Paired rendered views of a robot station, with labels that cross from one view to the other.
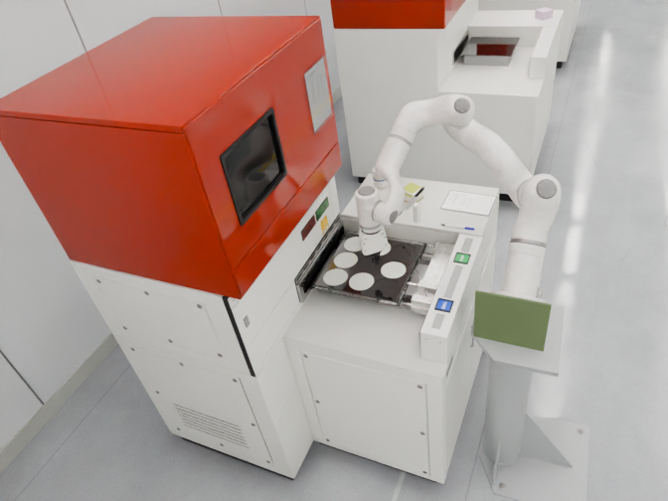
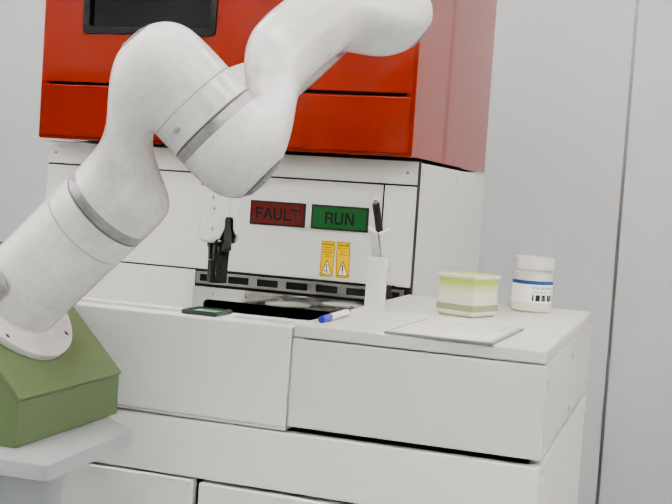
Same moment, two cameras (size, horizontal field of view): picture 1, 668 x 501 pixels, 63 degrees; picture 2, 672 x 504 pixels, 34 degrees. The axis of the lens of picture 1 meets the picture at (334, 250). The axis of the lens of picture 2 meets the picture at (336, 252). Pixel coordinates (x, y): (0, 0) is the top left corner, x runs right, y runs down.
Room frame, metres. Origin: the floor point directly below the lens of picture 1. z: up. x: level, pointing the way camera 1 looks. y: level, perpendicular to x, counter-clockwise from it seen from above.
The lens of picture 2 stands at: (1.38, -2.05, 1.14)
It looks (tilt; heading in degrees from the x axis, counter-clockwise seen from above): 3 degrees down; 78
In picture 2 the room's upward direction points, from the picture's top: 4 degrees clockwise
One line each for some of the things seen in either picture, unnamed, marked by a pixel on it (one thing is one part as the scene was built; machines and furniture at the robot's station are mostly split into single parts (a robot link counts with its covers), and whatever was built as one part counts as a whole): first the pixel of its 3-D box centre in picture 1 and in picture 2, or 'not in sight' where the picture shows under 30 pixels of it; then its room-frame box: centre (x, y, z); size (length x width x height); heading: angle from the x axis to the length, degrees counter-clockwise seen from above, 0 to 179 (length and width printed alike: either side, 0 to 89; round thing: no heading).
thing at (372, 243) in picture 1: (372, 237); (221, 210); (1.58, -0.15, 1.10); 0.10 x 0.07 x 0.11; 101
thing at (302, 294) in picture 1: (322, 258); (293, 318); (1.76, 0.05, 0.89); 0.44 x 0.02 x 0.10; 150
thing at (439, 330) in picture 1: (453, 293); (127, 352); (1.43, -0.42, 0.89); 0.55 x 0.09 x 0.14; 150
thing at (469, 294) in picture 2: (412, 194); (468, 293); (1.96, -0.38, 1.00); 0.07 x 0.07 x 0.07; 36
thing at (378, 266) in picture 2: (412, 207); (380, 268); (1.82, -0.35, 1.03); 0.06 x 0.04 x 0.13; 60
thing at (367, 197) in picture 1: (369, 206); not in sight; (1.58, -0.15, 1.25); 0.09 x 0.08 x 0.13; 42
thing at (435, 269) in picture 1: (434, 279); not in sight; (1.55, -0.37, 0.87); 0.36 x 0.08 x 0.03; 150
